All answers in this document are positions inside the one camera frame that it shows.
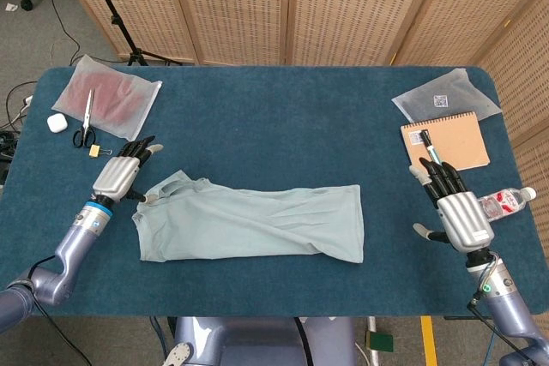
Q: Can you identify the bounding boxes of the silver metal pole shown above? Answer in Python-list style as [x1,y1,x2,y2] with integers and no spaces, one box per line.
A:
[366,316,381,366]

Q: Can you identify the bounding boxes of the frosted bag with red cloth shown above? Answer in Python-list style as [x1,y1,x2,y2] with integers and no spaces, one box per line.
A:
[51,53,163,144]

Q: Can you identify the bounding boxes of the pale green T-shirt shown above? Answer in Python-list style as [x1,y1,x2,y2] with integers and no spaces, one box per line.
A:
[130,170,365,265]

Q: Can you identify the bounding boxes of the blue carpet table cover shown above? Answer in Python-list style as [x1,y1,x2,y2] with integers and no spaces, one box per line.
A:
[0,65,546,319]

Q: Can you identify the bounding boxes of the white earbuds case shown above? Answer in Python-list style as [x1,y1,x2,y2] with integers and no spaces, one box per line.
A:
[45,113,69,133]

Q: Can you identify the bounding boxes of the white marker pen black cap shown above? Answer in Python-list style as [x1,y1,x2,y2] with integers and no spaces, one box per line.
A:
[419,129,443,165]

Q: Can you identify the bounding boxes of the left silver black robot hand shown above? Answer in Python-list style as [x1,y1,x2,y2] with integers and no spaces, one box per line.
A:
[92,135,165,204]

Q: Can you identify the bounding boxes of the black cable bundle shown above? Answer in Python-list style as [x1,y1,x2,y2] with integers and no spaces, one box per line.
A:
[0,128,18,161]

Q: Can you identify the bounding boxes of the kraft spiral notebook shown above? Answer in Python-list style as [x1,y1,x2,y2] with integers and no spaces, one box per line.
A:
[400,111,492,179]

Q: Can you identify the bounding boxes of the woven wicker folding screen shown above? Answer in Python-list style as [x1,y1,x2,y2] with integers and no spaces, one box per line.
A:
[49,0,549,366]

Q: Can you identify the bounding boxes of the black-handled scissors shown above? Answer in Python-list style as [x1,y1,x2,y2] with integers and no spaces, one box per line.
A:
[71,88,98,149]

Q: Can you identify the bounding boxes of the black tripod stand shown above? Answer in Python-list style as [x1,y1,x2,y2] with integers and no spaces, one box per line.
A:
[81,0,184,67]

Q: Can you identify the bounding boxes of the white perforated bracket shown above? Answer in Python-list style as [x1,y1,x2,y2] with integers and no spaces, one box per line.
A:
[161,342,194,366]

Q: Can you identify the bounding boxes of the clear plastic water bottle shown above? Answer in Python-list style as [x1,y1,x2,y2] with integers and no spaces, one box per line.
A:
[476,187,538,224]

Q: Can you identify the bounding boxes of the black torso cable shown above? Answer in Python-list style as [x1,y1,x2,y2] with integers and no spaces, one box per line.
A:
[293,317,312,366]

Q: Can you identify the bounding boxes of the grey frosted bag QR label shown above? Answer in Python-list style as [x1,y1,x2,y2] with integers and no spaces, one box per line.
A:
[390,68,503,123]

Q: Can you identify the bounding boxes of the blue-grey robot torso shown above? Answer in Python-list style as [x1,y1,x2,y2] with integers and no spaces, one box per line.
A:
[173,316,358,366]

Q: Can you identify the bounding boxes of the green block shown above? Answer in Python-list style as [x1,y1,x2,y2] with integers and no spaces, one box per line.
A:
[369,331,395,352]

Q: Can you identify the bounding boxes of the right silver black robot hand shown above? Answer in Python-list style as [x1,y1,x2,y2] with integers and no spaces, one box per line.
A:
[407,157,495,253]

